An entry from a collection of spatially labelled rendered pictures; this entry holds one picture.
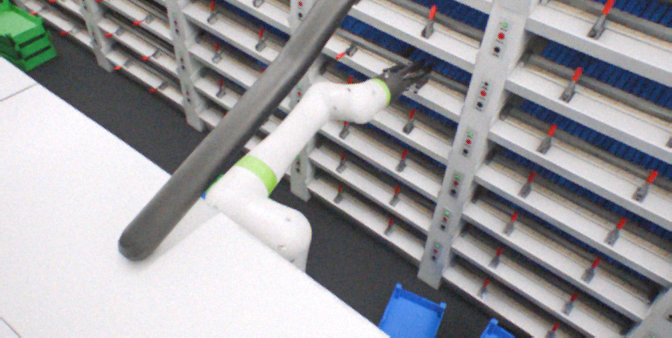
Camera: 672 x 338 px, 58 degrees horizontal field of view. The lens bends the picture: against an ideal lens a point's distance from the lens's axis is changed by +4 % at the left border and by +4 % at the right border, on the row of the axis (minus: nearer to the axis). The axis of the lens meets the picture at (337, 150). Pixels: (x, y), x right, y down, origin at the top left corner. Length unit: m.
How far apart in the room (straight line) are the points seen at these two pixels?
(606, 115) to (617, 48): 0.20
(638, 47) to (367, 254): 1.41
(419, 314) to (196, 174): 2.05
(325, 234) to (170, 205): 2.19
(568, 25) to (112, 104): 2.36
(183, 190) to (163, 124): 2.71
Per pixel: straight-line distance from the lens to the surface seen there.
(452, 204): 2.10
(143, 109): 3.23
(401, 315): 2.41
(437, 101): 1.88
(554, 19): 1.61
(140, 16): 2.97
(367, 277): 2.48
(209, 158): 0.42
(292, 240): 1.36
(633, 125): 1.68
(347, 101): 1.58
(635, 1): 1.65
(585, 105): 1.69
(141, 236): 0.41
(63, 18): 3.76
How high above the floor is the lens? 2.07
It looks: 45 degrees down
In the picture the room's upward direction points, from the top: 5 degrees clockwise
